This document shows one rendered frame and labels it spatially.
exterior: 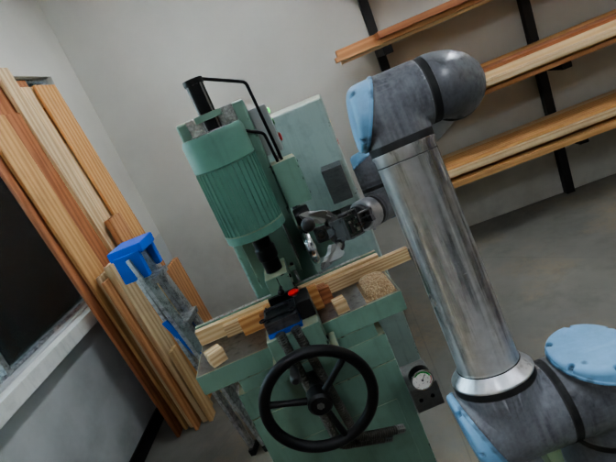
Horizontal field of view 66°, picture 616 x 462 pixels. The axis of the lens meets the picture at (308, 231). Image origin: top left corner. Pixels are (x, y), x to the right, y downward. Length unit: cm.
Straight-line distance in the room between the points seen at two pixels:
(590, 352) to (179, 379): 222
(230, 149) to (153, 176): 263
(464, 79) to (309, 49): 276
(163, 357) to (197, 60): 207
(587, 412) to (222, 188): 92
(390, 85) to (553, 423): 63
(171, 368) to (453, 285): 213
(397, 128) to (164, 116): 305
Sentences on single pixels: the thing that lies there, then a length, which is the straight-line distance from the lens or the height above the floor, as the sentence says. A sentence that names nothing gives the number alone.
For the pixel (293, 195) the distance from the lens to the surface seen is 151.
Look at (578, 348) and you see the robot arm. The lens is 99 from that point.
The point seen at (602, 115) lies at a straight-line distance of 356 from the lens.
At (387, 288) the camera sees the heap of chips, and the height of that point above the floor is 91.
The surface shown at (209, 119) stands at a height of 150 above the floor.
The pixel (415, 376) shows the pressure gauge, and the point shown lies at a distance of 136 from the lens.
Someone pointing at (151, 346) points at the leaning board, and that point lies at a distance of 273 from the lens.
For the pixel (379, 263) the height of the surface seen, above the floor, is 93.
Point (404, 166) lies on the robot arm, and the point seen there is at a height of 131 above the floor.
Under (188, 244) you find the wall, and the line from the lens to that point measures 392.
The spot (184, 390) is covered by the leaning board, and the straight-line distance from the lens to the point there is 284.
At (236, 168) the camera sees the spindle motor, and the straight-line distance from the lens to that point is 124.
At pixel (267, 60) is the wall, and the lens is 358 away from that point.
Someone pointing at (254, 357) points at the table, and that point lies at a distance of 132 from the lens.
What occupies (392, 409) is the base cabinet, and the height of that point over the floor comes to 56.
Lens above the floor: 149
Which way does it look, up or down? 16 degrees down
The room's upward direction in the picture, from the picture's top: 23 degrees counter-clockwise
